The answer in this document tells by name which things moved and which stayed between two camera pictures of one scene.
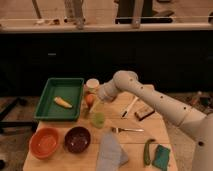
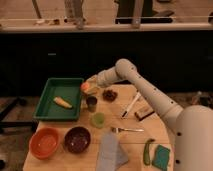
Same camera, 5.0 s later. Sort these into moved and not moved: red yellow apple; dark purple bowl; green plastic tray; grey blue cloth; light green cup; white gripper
Moved: red yellow apple; white gripper
Not moved: dark purple bowl; light green cup; grey blue cloth; green plastic tray
